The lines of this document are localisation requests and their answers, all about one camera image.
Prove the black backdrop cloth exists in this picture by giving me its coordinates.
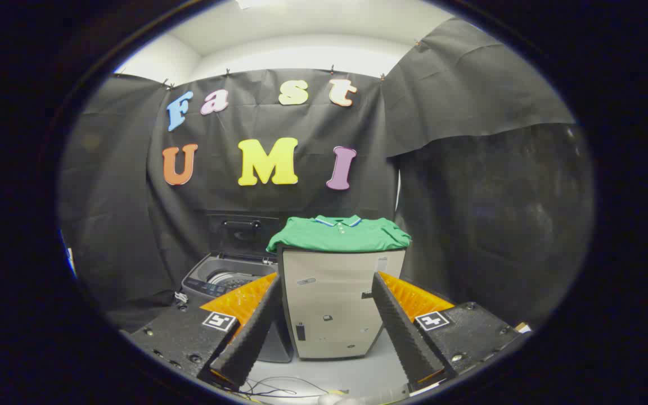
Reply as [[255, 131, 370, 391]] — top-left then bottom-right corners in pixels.
[[58, 17, 595, 334]]

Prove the beige cabinet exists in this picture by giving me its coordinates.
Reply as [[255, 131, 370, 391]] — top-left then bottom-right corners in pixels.
[[277, 246, 407, 361]]

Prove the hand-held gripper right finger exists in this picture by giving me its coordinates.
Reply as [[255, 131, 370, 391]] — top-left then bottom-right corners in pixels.
[[371, 271, 533, 394]]

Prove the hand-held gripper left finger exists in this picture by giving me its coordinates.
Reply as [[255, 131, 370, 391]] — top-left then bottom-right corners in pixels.
[[124, 272, 283, 392]]

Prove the grey washing machine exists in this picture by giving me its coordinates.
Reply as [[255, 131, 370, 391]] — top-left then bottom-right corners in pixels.
[[181, 253, 294, 363]]

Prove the thin black floor cable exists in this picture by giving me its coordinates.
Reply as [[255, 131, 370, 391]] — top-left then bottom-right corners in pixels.
[[238, 376, 348, 399]]

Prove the green polo shirt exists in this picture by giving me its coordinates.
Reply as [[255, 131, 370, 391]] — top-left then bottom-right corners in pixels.
[[266, 214, 413, 254]]

